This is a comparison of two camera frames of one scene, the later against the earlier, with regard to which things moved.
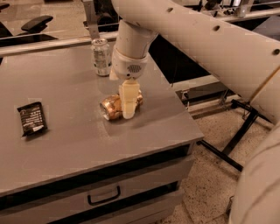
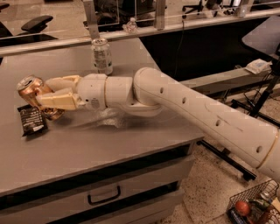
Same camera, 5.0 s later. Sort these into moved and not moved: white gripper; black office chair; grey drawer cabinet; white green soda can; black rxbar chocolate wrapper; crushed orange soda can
Moved: white gripper; crushed orange soda can
Not moved: grey drawer cabinet; black rxbar chocolate wrapper; black office chair; white green soda can
